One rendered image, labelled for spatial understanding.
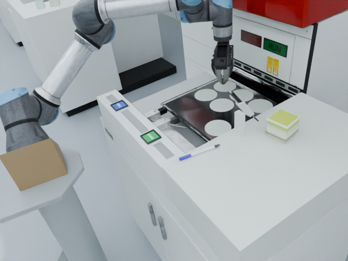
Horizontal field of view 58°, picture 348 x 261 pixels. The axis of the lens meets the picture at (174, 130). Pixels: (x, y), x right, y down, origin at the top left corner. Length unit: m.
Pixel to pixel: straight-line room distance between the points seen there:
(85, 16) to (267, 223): 0.88
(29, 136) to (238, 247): 0.78
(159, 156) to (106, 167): 1.49
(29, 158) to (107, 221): 1.04
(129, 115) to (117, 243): 1.00
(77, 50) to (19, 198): 0.59
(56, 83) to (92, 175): 1.24
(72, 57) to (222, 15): 0.60
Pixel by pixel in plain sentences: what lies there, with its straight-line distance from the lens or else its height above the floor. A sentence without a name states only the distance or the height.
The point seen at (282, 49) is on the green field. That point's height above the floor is 1.10.
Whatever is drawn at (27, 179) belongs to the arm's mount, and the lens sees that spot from 1.26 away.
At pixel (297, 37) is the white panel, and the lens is 1.22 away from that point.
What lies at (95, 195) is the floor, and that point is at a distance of 2.30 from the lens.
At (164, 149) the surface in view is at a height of 0.96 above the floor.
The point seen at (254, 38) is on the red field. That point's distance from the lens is 1.37.
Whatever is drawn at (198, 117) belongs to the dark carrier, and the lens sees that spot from 1.24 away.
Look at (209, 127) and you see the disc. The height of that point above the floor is 0.90.
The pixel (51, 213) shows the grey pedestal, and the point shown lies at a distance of 1.37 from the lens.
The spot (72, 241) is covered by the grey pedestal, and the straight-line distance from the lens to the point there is 1.51.
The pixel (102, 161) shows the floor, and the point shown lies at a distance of 2.53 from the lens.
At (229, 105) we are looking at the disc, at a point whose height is 0.90.
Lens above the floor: 1.63
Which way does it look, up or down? 38 degrees down
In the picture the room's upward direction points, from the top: 8 degrees counter-clockwise
